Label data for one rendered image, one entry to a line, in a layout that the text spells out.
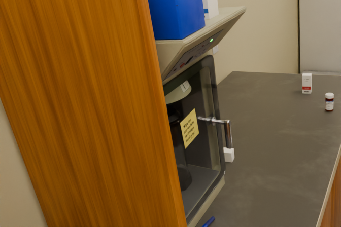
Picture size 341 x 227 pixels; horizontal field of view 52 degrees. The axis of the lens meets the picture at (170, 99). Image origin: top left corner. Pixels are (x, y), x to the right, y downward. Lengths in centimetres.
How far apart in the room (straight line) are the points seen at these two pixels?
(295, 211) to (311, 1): 289
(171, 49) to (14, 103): 45
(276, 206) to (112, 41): 71
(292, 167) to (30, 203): 84
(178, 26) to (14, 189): 69
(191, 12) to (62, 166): 50
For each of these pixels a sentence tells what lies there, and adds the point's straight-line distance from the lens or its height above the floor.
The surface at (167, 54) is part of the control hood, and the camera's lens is 66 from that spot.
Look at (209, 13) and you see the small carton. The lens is 80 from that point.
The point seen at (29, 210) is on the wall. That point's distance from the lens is 115.
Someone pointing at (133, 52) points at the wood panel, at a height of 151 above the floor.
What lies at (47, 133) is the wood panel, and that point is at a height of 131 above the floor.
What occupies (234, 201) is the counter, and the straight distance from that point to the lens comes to 112.
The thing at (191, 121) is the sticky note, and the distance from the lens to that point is 89.
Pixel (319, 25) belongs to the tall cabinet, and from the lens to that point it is 380.
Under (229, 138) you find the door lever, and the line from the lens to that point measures 101.
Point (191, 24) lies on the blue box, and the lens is 67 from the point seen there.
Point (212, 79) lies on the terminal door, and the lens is 98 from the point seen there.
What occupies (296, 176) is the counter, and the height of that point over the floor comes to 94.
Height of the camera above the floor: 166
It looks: 22 degrees down
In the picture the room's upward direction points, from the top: 9 degrees counter-clockwise
